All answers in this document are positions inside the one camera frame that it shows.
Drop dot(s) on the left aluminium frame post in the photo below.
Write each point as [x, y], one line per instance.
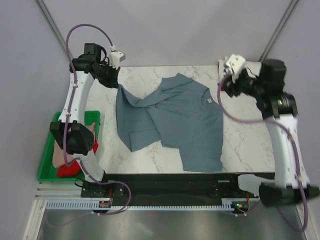
[44, 10]

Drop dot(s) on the right aluminium frame post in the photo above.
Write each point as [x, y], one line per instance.
[279, 28]

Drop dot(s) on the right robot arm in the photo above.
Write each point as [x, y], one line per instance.
[291, 184]

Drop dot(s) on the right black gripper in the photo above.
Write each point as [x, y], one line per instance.
[230, 87]

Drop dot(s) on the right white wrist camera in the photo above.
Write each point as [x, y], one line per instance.
[234, 65]

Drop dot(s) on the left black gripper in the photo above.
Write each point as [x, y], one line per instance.
[113, 82]

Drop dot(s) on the red folded t-shirt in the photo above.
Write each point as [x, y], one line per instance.
[58, 162]

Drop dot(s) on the aluminium frame post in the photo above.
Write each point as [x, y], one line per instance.
[279, 28]
[44, 10]

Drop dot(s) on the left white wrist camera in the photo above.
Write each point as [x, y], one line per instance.
[115, 58]

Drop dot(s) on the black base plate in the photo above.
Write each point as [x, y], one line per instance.
[167, 188]

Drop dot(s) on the blue-grey t-shirt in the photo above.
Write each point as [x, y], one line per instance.
[181, 114]

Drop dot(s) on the white slotted cable duct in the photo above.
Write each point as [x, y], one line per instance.
[100, 205]

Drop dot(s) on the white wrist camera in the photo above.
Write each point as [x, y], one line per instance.
[234, 65]
[115, 58]

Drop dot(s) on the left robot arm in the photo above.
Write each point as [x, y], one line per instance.
[74, 138]

